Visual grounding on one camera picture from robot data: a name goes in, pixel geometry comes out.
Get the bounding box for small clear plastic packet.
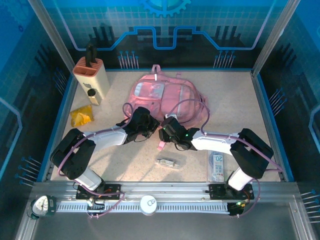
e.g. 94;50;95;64
154;150;188;171

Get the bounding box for pink school backpack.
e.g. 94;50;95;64
127;64;210;151

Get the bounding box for clear ruler set pack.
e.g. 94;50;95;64
207;149;226;183

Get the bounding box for yellow snack bag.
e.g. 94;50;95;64
69;104;95;128

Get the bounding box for small bottle with black cap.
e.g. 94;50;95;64
86;87;103;106

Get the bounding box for beige knife block, orange top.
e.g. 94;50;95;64
72;56;111;106

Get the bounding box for white round cap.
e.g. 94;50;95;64
139;194;158;216

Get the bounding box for grey metal panel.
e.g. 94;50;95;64
14;199;316;240

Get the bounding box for green alarm clock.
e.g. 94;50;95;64
26;194;57;221

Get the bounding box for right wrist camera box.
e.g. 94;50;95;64
161;113;186;136

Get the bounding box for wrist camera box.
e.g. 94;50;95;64
132;106;151;122
161;113;186;136

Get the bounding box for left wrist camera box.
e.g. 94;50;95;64
132;106;151;122

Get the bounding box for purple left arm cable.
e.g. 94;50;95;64
57;102;136;220

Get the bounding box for aluminium mounting rail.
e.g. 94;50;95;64
32;181;300;201

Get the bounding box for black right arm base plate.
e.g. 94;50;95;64
208;183;255;201

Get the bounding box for slotted white cable duct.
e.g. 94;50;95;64
55;201;231;215

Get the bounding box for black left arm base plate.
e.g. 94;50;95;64
75;183;123;201

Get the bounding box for black scissors handles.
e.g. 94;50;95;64
85;43;98;69

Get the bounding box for aluminium frame post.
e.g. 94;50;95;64
26;0;77;76
251;0;302;76

